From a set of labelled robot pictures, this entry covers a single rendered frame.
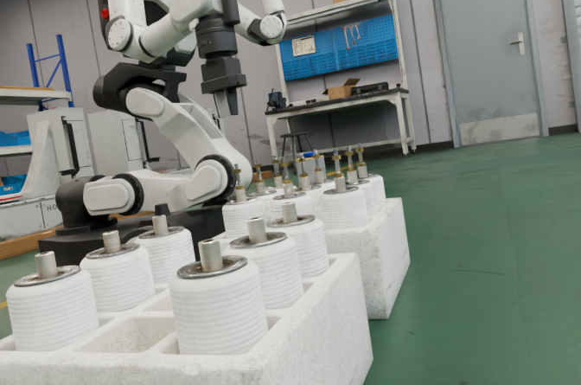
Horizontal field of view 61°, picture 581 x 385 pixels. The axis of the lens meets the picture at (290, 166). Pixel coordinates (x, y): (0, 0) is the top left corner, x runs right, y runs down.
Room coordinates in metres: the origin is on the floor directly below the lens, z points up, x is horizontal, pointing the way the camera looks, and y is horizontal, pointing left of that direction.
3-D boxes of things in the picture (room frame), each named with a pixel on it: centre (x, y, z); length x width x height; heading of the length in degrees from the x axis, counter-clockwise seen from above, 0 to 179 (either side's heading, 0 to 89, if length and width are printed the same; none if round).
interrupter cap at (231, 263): (0.52, 0.10, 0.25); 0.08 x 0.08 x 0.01
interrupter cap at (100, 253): (0.72, 0.28, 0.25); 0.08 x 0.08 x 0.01
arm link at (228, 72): (1.12, 0.12, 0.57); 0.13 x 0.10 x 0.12; 52
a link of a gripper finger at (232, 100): (1.11, 0.10, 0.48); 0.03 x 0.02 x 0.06; 142
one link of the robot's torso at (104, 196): (1.70, 0.58, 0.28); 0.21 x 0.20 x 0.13; 67
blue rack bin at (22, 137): (6.01, 3.24, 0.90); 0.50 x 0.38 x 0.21; 66
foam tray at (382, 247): (1.19, -0.03, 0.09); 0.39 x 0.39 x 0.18; 69
